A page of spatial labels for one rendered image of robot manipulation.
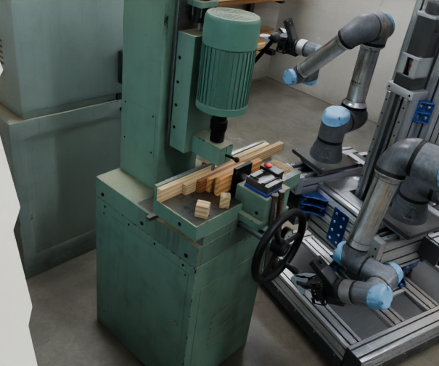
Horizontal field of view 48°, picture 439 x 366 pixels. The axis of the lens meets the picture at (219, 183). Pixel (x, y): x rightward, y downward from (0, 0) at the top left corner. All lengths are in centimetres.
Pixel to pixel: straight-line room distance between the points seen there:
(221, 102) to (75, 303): 140
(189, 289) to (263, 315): 88
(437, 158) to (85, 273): 188
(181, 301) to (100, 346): 65
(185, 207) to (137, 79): 49
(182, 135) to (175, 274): 50
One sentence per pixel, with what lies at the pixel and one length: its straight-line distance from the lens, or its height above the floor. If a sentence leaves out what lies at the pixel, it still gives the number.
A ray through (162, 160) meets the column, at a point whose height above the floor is 93.
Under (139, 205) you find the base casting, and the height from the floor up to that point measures 80.
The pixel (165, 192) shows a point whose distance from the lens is 167.
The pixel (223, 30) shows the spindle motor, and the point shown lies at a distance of 152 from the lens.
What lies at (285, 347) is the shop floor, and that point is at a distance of 250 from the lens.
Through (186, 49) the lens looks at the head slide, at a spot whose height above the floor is 137.
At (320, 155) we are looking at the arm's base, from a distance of 228.
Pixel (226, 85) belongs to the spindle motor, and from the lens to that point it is 157.
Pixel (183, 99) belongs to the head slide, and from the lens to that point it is 170.
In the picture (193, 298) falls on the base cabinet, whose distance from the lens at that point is 181.
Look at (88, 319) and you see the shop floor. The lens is 251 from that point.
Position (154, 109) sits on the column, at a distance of 177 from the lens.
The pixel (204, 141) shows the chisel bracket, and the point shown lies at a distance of 173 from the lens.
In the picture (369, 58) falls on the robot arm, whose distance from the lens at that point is 227.
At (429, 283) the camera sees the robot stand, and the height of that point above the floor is 21.
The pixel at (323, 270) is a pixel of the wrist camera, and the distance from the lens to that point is 166.
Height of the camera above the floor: 184
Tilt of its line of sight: 31 degrees down
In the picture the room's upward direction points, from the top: 8 degrees clockwise
